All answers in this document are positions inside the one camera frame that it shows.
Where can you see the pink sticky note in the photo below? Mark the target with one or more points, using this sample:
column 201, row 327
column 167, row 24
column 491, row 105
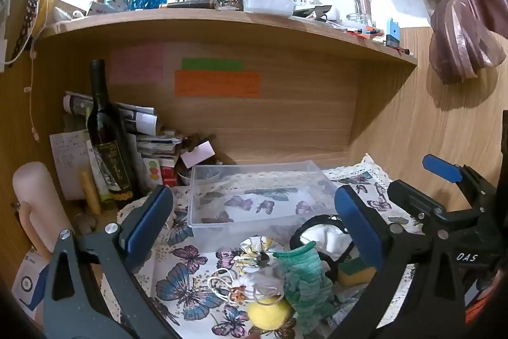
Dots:
column 137, row 64

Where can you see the pink curtain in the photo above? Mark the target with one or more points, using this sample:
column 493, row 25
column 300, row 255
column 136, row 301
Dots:
column 464, row 5

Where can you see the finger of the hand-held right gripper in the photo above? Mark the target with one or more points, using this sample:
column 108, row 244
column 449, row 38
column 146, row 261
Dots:
column 440, row 166
column 414, row 198

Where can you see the white and blue box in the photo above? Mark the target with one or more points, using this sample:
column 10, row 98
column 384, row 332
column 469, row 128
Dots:
column 27, row 283

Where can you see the wooden shelf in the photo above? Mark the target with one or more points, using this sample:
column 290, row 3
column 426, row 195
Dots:
column 222, row 27

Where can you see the butterfly print tablecloth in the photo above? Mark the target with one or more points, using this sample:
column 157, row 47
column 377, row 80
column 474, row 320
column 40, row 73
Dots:
column 186, row 283

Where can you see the dark wooden tube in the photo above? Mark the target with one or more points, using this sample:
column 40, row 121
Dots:
column 190, row 4

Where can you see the white face mask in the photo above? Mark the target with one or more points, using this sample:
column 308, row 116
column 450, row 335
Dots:
column 266, row 281

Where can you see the green sticky note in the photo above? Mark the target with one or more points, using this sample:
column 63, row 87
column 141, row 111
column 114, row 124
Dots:
column 212, row 64

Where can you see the yellow green sponge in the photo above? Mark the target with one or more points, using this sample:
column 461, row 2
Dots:
column 353, row 276

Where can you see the handwritten white paper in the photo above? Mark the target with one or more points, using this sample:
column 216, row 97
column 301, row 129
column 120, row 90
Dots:
column 69, row 160

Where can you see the rolled magazine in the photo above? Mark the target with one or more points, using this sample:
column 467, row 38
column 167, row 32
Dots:
column 137, row 116

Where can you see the box with coloured dots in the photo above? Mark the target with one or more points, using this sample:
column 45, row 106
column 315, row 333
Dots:
column 153, row 172

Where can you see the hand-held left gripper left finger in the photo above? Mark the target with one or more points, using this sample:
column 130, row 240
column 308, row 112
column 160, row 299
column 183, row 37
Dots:
column 153, row 218

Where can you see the yellow plush ball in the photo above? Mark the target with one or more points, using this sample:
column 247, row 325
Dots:
column 270, row 314

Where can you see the green knit cloth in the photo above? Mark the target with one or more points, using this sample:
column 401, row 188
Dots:
column 307, row 283

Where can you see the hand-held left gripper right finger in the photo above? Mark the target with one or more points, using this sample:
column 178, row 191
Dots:
column 357, row 227

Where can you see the dark wine bottle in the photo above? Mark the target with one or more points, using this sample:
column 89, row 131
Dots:
column 107, row 140

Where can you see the small glass jar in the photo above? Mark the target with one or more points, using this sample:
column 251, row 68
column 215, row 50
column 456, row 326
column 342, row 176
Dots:
column 363, row 7

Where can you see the stack of papers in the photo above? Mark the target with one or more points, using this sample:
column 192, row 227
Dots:
column 156, row 146

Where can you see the white plastic box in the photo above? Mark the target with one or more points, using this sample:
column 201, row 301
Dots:
column 268, row 4

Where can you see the pale pink foam roll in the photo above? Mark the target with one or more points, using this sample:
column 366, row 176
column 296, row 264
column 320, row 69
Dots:
column 37, row 200

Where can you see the small red box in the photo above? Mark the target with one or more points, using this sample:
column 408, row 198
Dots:
column 168, row 175

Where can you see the black and white sock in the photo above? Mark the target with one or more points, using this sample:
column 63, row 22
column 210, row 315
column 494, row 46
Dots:
column 325, row 235

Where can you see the clear plastic container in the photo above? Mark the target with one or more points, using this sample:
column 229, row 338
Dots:
column 258, row 180

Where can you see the orange sticky note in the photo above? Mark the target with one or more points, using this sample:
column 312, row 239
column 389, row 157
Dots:
column 216, row 84

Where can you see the floral fabric scrunchie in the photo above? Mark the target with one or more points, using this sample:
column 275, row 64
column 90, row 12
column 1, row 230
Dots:
column 254, row 247

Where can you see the small blue box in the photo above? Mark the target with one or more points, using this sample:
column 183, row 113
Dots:
column 393, row 32

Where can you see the white card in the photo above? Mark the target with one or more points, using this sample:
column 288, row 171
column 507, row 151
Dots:
column 198, row 154

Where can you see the yellow candle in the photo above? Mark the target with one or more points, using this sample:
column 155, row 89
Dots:
column 90, row 194

